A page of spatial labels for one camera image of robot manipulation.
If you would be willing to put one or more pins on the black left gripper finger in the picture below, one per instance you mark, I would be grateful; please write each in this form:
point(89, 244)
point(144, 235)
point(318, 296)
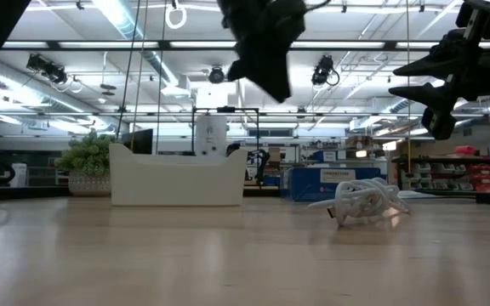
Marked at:
point(272, 72)
point(238, 70)

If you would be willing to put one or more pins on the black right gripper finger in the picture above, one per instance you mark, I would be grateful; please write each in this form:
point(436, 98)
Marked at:
point(436, 95)
point(440, 66)

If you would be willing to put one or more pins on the red object on rack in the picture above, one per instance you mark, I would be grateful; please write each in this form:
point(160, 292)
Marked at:
point(465, 150)

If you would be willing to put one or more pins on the person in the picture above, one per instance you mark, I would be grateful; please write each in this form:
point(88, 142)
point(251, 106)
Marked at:
point(233, 149)

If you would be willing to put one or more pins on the storage rack with bins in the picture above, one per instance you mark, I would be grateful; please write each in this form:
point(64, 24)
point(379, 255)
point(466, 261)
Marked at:
point(483, 174)

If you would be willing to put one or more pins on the blue cardboard box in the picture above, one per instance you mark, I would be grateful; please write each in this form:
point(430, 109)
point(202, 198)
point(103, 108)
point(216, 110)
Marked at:
point(309, 185)

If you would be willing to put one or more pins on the black computer monitor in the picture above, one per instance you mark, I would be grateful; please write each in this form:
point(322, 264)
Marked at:
point(139, 142)

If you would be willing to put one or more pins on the white plastic bin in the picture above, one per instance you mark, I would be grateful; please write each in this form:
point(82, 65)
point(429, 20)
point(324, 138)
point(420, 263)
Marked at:
point(177, 180)

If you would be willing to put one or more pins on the green potted plant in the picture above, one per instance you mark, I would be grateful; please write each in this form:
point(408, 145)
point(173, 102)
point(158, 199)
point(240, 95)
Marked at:
point(85, 155)

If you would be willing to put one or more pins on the patterned white plant pot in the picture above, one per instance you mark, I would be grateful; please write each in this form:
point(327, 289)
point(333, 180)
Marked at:
point(88, 185)

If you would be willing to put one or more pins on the white floor appliance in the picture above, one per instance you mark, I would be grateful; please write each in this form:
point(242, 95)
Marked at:
point(18, 175)

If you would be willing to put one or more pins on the black overhead camera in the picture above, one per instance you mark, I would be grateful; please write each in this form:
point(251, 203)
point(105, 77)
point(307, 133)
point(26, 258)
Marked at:
point(216, 75)
point(323, 70)
point(47, 68)

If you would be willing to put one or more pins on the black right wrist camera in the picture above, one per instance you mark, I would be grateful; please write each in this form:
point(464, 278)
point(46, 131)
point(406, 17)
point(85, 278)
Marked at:
point(438, 123)

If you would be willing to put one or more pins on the silver ventilation duct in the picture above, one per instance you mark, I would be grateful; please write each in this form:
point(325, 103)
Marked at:
point(151, 55)

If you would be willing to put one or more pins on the black frame bar with lights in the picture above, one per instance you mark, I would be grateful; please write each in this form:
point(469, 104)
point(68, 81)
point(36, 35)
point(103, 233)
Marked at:
point(143, 44)

